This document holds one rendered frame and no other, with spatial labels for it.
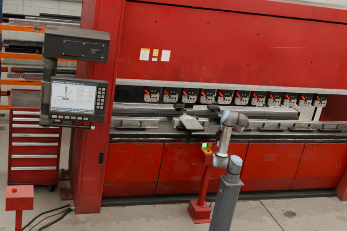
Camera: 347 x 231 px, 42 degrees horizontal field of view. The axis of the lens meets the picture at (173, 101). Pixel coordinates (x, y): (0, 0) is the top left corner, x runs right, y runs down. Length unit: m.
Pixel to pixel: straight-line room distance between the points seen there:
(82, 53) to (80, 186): 1.53
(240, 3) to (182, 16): 0.58
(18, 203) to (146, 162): 1.56
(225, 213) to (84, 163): 1.41
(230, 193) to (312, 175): 1.75
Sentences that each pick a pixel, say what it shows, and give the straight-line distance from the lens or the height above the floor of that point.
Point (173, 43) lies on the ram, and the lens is 4.40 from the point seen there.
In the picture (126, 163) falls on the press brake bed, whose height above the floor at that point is 0.53.
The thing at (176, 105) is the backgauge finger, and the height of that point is 1.03.
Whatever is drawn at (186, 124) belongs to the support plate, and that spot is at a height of 1.00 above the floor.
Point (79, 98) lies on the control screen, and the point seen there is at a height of 1.45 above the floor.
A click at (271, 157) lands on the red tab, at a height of 0.58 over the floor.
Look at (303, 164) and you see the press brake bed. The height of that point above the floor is 0.48.
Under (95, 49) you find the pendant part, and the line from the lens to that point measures 3.61.
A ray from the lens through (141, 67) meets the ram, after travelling 4.39.
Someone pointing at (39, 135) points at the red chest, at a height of 0.71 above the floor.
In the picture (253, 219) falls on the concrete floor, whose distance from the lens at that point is 5.24.
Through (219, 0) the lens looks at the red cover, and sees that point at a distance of 4.43.
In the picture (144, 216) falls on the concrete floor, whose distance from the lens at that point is 4.89.
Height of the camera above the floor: 2.90
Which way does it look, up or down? 22 degrees down
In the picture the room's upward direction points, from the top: 10 degrees clockwise
